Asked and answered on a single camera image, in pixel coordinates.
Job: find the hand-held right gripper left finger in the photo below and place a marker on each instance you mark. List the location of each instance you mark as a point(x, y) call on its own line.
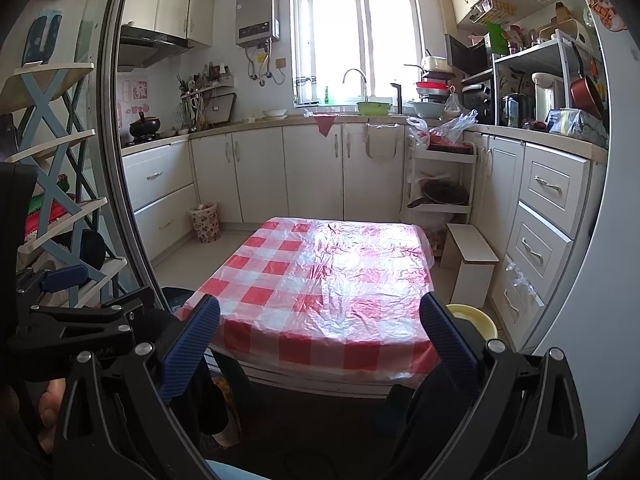
point(192, 345)

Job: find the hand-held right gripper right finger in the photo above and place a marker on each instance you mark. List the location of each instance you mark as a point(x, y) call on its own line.
point(450, 345)

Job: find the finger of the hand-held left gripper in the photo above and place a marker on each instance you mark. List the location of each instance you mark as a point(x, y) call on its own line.
point(85, 315)
point(65, 277)

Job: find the pale yellow plastic basin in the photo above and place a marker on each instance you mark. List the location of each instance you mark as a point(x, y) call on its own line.
point(475, 320)

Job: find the person's left hand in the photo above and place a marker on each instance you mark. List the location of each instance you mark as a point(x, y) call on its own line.
point(50, 410)

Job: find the white step stool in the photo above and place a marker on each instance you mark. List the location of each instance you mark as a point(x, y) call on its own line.
point(472, 270)

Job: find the floral waste bin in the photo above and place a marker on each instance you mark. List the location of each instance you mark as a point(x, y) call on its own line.
point(205, 225)

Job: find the white trolley rack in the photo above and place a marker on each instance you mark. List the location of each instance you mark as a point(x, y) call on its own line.
point(440, 212)

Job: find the white blue folding shelf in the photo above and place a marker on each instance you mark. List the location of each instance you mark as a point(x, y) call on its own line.
point(45, 110)

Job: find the red white checkered tablecloth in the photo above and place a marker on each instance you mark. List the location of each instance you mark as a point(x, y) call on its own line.
point(325, 285)

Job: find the dark frying pan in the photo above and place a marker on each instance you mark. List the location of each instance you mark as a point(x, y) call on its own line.
point(442, 194)

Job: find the black clay pot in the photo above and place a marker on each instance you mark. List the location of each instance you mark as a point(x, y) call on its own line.
point(145, 129)

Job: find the white drawer cabinet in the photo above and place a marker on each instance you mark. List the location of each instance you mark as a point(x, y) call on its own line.
point(550, 190)

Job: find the blue white hanging pouch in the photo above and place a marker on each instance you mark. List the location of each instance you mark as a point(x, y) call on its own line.
point(42, 37)

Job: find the white base cabinet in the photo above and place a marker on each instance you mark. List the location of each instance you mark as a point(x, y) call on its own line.
point(310, 175)

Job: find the white tote bag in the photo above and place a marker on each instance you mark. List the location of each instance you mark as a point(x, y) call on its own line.
point(384, 147)

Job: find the white red plastic bag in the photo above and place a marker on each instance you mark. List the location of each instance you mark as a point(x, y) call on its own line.
point(417, 135)

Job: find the large clear plastic bag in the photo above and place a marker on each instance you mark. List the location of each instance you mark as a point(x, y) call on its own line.
point(452, 130)

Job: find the black framed tray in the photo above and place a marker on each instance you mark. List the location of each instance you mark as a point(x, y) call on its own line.
point(222, 110)

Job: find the black range hood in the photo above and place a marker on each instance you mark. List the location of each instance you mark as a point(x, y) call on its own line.
point(150, 47)

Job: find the pale blue bowl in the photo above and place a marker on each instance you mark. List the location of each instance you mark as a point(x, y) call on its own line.
point(428, 110)

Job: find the dark steel jug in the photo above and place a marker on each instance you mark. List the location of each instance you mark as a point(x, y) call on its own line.
point(512, 112)

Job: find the black toaster oven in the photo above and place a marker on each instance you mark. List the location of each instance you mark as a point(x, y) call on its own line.
point(477, 100)

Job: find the green basin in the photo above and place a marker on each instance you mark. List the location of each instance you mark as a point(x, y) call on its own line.
point(374, 108)

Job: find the black water tap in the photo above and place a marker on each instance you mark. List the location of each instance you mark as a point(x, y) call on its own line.
point(398, 100)

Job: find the blue wrapped package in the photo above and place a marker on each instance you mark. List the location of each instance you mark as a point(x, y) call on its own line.
point(575, 125)

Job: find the pink hanging cloth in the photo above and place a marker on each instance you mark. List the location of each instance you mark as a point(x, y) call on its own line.
point(324, 125)

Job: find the red basin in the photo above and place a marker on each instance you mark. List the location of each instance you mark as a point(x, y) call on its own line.
point(431, 88)

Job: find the white electric kettle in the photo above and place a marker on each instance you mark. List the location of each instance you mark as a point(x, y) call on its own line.
point(547, 100)

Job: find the chrome kitchen faucet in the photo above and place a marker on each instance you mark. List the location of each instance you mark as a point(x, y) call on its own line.
point(365, 82)

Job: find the white enamel pot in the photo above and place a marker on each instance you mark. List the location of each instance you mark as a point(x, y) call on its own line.
point(435, 64)

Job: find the red frying pan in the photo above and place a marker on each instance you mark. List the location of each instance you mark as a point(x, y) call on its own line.
point(587, 92)

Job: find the black microwave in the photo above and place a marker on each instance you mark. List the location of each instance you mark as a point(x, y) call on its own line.
point(465, 57)

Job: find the white metal counter rack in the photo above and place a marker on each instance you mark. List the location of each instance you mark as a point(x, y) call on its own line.
point(535, 55)

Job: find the green cutting board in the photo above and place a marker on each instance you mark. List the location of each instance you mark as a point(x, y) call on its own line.
point(495, 39)

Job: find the cluster of condiment bottles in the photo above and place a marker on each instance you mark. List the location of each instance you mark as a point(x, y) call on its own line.
point(520, 42)

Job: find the white framed window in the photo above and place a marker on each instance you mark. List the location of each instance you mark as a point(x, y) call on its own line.
point(360, 40)

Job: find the silver water heater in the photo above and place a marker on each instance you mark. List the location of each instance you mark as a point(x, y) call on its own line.
point(256, 17)

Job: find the silver sliding door frame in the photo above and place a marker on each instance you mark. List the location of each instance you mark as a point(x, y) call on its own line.
point(117, 185)

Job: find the red paper wall decoration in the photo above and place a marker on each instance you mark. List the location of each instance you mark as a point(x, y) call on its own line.
point(136, 95)

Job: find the wall utensil rack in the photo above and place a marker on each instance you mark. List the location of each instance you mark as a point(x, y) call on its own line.
point(205, 87)

